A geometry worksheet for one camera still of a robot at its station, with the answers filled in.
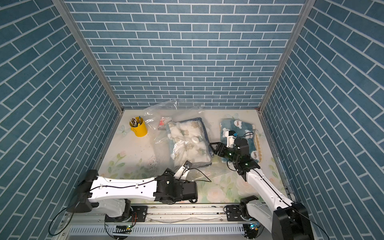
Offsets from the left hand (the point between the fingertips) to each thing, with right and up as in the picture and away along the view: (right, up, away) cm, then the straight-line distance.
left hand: (183, 182), depth 72 cm
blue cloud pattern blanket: (+39, +24, +27) cm, 53 cm away
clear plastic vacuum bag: (-10, +38, +42) cm, 58 cm away
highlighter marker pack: (-20, +27, +36) cm, 50 cm away
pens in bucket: (-33, +29, +19) cm, 48 cm away
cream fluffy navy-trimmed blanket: (+1, +18, +23) cm, 29 cm away
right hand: (+16, +16, +9) cm, 25 cm away
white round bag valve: (+5, +18, +21) cm, 28 cm away
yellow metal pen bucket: (-31, +24, +27) cm, 48 cm away
